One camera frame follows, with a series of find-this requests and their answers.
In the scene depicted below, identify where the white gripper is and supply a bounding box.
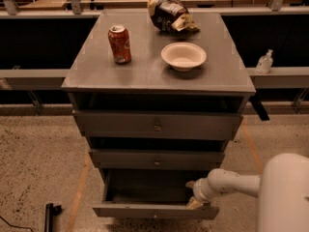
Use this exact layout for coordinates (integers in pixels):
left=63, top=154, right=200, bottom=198
left=185, top=178, right=216, bottom=210

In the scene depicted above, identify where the grey bottom drawer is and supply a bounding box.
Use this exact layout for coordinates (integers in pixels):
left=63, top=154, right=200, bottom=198
left=93, top=169, right=219, bottom=219

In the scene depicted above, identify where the grey drawer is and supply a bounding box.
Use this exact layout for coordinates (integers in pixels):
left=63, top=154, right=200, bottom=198
left=93, top=169, right=219, bottom=219
left=73, top=110, right=242, bottom=140
left=89, top=149, right=224, bottom=171

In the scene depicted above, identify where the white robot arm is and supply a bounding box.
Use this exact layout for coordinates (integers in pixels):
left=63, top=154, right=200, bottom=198
left=185, top=153, right=309, bottom=232

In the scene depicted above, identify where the grey middle drawer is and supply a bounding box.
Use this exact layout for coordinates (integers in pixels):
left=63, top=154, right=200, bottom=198
left=89, top=149, right=224, bottom=171

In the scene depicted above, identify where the grey wooden drawer cabinet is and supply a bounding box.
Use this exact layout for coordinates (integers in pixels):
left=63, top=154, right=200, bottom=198
left=61, top=10, right=257, bottom=195

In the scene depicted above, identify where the grey top drawer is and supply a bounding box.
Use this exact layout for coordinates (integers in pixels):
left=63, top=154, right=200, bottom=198
left=73, top=110, right=242, bottom=140

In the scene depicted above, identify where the white paper bowl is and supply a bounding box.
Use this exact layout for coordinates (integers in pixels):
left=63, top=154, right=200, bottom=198
left=161, top=43, right=207, bottom=72

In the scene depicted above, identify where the clear sanitizer pump bottle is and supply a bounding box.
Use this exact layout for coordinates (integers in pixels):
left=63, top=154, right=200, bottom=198
left=255, top=49, right=273, bottom=74

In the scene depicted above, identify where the grey metal railing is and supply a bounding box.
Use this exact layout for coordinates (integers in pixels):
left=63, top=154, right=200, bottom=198
left=1, top=7, right=309, bottom=101

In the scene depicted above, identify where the red soda can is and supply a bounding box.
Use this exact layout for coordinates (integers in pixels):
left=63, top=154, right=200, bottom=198
left=108, top=25, right=131, bottom=64

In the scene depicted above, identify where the crumpled chip bag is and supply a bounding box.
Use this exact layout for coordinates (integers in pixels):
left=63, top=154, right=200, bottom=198
left=147, top=0, right=199, bottom=32

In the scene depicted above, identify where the black post on floor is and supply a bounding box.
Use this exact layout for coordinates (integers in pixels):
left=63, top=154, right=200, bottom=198
left=44, top=203, right=62, bottom=232

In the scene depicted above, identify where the black cable on floor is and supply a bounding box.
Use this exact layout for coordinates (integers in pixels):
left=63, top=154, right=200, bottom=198
left=0, top=215, right=35, bottom=232

